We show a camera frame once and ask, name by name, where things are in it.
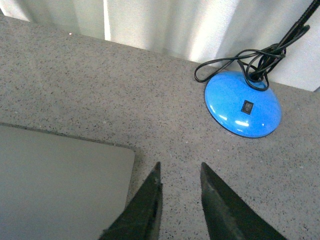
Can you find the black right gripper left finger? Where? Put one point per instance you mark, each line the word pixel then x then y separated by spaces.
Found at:
pixel 141 219

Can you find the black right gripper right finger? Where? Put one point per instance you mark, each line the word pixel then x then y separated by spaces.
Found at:
pixel 227 216

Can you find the silver grey laptop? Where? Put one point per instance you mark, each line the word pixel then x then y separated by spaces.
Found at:
pixel 59 188

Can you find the blue gooseneck desk lamp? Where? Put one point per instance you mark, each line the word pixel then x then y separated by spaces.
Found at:
pixel 238 94

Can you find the white pleated curtain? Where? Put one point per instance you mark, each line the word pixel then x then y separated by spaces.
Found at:
pixel 195 30

